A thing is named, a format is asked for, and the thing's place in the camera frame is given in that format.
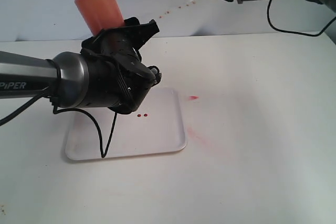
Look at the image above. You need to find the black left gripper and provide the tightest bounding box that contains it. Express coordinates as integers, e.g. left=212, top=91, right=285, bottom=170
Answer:
left=80, top=17, right=162, bottom=114

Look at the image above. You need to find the red sauce squeeze bottle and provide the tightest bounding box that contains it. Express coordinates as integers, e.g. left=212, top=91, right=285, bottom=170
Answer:
left=75, top=0, right=124, bottom=36

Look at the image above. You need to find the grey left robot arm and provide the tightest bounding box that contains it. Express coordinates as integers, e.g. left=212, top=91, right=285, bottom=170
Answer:
left=1, top=17, right=162, bottom=114

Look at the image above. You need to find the white rectangular plastic tray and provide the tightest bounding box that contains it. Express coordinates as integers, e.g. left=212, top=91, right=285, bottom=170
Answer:
left=65, top=88, right=187, bottom=161

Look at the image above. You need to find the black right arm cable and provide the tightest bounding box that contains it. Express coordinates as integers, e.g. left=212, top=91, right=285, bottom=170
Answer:
left=267, top=0, right=336, bottom=37

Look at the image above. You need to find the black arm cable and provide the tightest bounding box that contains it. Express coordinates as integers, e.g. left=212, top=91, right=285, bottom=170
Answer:
left=267, top=0, right=336, bottom=37
left=0, top=87, right=118, bottom=159

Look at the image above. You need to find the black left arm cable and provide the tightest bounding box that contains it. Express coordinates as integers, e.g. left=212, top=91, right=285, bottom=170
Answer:
left=0, top=87, right=118, bottom=159

